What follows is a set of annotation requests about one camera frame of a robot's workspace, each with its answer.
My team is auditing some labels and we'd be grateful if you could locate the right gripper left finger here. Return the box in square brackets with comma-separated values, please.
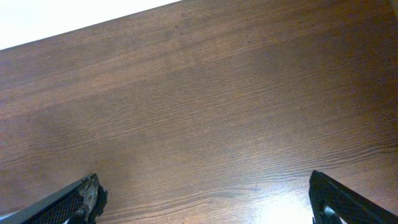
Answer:
[1, 174, 108, 224]

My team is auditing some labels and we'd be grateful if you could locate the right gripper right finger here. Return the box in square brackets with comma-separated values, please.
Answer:
[308, 170, 397, 224]

